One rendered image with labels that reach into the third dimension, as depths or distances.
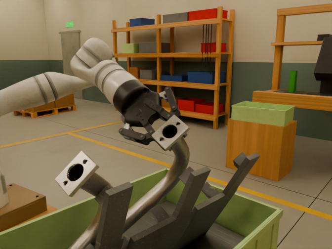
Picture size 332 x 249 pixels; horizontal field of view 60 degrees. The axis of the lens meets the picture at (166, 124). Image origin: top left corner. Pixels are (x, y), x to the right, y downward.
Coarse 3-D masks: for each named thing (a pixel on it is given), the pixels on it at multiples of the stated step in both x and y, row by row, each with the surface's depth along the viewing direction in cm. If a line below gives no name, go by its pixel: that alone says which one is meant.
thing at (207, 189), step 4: (204, 184) 75; (208, 184) 74; (204, 188) 74; (208, 188) 74; (212, 188) 74; (204, 192) 74; (208, 192) 73; (212, 192) 70; (216, 192) 70; (208, 196) 73; (212, 196) 70; (172, 212) 73
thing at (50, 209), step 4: (48, 208) 95; (52, 208) 95; (56, 208) 96; (44, 212) 93; (48, 212) 93; (36, 216) 91; (40, 216) 91; (28, 220) 88; (16, 224) 86; (20, 224) 86; (8, 228) 84
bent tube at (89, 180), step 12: (84, 156) 41; (72, 168) 41; (84, 168) 40; (96, 168) 40; (60, 180) 40; (72, 180) 41; (84, 180) 39; (96, 180) 42; (72, 192) 39; (96, 192) 43; (96, 216) 49; (96, 228) 49; (84, 240) 49
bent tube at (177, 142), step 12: (168, 120) 50; (180, 120) 49; (156, 132) 50; (168, 132) 51; (180, 132) 48; (168, 144) 48; (180, 144) 51; (180, 156) 54; (180, 168) 57; (168, 180) 58; (156, 192) 58; (168, 192) 59; (144, 204) 57; (132, 216) 57
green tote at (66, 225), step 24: (168, 168) 101; (144, 192) 94; (48, 216) 71; (72, 216) 76; (240, 216) 82; (264, 216) 76; (0, 240) 63; (24, 240) 67; (48, 240) 72; (72, 240) 77; (264, 240) 68
